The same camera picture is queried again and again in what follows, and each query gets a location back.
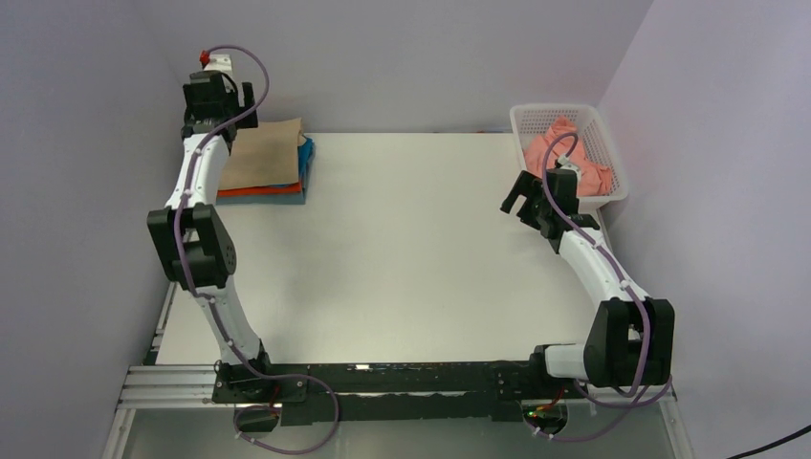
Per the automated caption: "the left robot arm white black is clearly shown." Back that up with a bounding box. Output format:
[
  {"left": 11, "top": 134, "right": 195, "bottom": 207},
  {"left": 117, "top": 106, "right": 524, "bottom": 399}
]
[{"left": 147, "top": 70, "right": 275, "bottom": 402}]

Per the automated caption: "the folded blue t shirt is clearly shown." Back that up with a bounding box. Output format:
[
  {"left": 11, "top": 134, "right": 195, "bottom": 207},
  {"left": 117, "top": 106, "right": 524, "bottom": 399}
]
[{"left": 273, "top": 136, "right": 315, "bottom": 193}]

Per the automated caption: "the white plastic laundry basket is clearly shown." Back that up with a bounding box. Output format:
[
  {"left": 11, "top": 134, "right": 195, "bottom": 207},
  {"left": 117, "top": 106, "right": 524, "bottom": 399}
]
[{"left": 510, "top": 103, "right": 628, "bottom": 211}]

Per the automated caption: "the aluminium frame rail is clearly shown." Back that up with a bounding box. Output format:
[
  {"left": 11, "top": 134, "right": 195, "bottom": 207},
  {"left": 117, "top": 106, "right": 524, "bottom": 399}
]
[{"left": 101, "top": 364, "right": 695, "bottom": 458}]

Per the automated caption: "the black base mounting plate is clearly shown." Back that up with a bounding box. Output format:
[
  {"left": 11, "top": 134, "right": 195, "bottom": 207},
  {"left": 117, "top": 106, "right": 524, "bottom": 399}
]
[{"left": 211, "top": 361, "right": 579, "bottom": 426}]

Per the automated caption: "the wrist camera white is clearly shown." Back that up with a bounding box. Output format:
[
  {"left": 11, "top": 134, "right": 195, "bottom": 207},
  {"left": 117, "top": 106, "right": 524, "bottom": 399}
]
[
  {"left": 556, "top": 157, "right": 581, "bottom": 176},
  {"left": 199, "top": 50, "right": 233, "bottom": 77}
]

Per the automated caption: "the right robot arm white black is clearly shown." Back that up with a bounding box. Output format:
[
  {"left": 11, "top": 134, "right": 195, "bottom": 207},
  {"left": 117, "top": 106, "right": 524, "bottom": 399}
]
[{"left": 500, "top": 168, "right": 675, "bottom": 397}]

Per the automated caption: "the beige t shirt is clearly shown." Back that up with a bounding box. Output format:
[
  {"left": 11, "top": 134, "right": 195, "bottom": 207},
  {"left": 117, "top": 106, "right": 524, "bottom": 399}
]
[{"left": 219, "top": 118, "right": 305, "bottom": 190}]

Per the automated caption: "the folded orange t shirt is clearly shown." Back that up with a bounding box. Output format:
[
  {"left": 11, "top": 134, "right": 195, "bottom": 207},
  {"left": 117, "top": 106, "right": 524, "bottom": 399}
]
[{"left": 217, "top": 182, "right": 306, "bottom": 198}]

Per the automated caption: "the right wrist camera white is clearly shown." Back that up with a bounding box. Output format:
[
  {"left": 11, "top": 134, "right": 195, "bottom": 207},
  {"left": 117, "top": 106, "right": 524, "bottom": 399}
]
[{"left": 556, "top": 157, "right": 581, "bottom": 176}]

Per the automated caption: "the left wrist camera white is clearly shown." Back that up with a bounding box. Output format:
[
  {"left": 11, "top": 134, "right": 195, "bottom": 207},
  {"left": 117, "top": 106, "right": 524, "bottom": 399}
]
[{"left": 199, "top": 50, "right": 233, "bottom": 77}]

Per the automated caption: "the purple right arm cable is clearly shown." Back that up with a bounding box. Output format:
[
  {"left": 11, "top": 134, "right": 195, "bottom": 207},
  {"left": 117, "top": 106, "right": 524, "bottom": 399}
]
[{"left": 519, "top": 131, "right": 674, "bottom": 444}]

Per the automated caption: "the pink t shirt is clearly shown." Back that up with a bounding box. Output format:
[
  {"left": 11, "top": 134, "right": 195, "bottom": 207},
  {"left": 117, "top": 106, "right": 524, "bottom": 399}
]
[{"left": 523, "top": 116, "right": 613, "bottom": 197}]

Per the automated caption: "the black cable bottom right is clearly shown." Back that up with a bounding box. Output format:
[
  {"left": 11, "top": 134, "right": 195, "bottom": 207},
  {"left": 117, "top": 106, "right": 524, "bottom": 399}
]
[{"left": 727, "top": 424, "right": 811, "bottom": 459}]

